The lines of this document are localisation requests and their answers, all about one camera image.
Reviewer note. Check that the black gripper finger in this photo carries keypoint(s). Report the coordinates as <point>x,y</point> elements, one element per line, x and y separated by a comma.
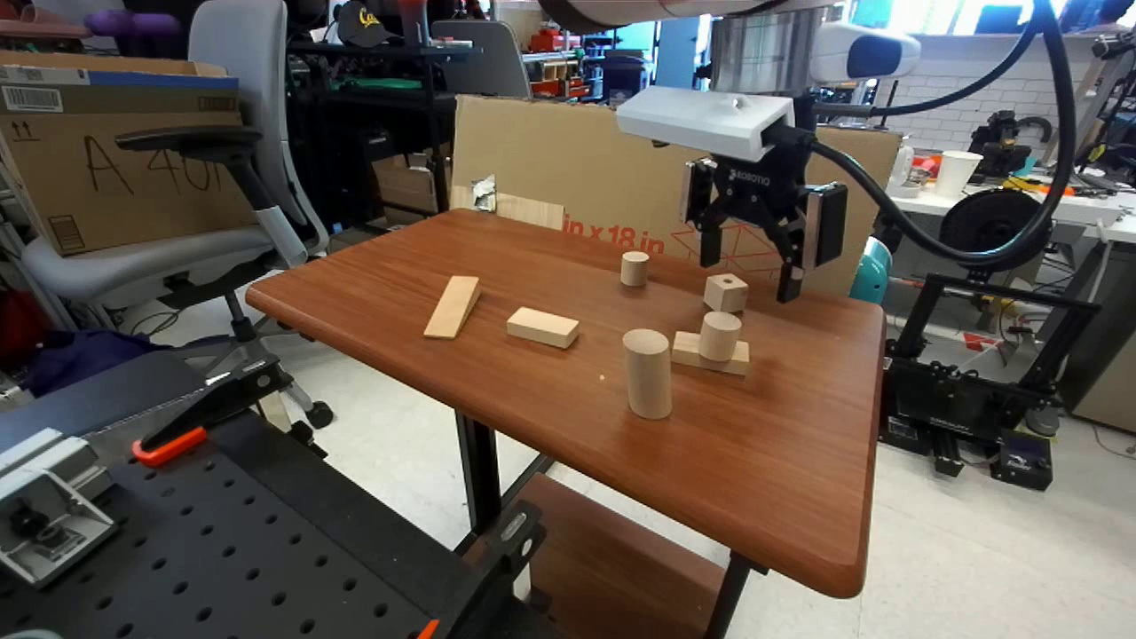
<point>793,269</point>
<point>713,237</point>

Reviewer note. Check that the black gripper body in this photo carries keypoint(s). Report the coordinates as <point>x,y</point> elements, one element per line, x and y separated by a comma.
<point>771,194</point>

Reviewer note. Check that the small wooden cube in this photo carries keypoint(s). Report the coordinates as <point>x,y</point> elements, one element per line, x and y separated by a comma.
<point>726,293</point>

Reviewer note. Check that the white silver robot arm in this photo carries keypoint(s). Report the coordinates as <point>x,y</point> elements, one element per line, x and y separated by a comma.
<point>763,48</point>

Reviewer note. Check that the small wooden cylinder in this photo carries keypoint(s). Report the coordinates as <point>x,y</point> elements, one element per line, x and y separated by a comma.
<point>632,268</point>

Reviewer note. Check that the large cardboard box panel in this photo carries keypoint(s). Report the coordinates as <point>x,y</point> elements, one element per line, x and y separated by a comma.
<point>569,168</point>

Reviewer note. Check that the medium wooden cylinder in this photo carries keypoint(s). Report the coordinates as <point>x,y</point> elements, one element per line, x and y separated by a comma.
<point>719,336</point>

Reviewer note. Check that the flat wooden base block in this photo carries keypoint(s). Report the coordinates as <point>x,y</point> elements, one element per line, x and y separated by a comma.
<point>688,352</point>

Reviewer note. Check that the large wooden cylinder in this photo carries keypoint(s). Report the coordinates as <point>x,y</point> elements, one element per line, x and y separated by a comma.
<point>648,369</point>

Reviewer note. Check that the white cup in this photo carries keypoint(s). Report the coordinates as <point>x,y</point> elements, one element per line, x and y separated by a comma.
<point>955,168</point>

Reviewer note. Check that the rectangular wooden block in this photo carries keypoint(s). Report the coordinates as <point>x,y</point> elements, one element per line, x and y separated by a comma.
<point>546,329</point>

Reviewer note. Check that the black 3D printer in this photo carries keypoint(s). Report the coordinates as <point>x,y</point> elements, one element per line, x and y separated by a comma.
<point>979,357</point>

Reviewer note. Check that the thin wooden plank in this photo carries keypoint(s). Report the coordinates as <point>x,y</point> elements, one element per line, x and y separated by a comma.
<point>451,306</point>

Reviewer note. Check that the black table leg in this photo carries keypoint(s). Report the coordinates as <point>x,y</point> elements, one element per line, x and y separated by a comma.
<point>481,473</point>

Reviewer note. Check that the grey office chair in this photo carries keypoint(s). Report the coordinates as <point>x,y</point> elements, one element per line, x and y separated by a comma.
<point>93,287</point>

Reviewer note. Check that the black perforated workbench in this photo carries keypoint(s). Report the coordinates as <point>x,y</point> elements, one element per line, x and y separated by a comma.
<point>245,537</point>

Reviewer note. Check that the brown cardboard box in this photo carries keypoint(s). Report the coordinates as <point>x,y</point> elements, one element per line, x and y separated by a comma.
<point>67,120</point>

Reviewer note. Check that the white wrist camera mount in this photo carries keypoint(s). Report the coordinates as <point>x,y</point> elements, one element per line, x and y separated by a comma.
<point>716,120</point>

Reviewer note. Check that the orange handled black clamp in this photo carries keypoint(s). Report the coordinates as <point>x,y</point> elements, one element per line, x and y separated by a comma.
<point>223,403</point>

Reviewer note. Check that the grey metal bracket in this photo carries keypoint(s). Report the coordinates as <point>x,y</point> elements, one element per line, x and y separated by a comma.
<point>50,511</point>

